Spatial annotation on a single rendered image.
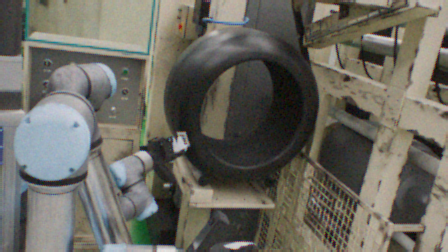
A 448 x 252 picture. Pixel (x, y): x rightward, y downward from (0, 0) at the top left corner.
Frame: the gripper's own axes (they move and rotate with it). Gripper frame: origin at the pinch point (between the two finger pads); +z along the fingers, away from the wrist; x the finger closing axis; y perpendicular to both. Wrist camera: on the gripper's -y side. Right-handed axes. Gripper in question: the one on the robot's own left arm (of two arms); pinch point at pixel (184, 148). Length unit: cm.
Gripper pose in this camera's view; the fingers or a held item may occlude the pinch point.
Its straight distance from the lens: 159.3
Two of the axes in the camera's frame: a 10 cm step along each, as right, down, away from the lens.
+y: -2.0, -9.6, -2.0
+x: -8.2, 0.5, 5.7
